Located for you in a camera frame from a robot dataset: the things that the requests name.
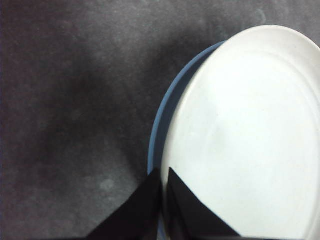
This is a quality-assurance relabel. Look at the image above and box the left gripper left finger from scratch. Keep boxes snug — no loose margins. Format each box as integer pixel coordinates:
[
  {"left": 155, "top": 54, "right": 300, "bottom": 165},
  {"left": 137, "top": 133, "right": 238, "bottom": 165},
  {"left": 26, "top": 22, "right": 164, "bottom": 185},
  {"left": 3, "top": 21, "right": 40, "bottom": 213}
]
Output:
[{"left": 87, "top": 167, "right": 162, "bottom": 238}]

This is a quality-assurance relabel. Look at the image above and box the blue round plate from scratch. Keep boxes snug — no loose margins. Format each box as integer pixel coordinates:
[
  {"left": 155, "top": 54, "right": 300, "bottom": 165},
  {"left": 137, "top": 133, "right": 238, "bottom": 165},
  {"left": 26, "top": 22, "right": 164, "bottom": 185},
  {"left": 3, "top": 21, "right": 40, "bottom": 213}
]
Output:
[{"left": 147, "top": 41, "right": 227, "bottom": 240}]

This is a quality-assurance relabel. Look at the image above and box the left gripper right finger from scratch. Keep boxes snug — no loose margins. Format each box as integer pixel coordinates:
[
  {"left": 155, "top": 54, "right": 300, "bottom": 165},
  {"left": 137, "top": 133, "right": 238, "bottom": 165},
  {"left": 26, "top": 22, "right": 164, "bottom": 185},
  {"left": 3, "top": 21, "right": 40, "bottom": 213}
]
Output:
[{"left": 165, "top": 166, "right": 240, "bottom": 238}]

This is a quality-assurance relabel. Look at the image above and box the white round plate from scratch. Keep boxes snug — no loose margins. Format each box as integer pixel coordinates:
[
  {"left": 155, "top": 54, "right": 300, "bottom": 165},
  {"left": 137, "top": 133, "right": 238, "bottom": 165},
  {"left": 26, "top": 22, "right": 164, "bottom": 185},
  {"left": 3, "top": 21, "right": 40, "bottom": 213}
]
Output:
[{"left": 159, "top": 24, "right": 320, "bottom": 240}]

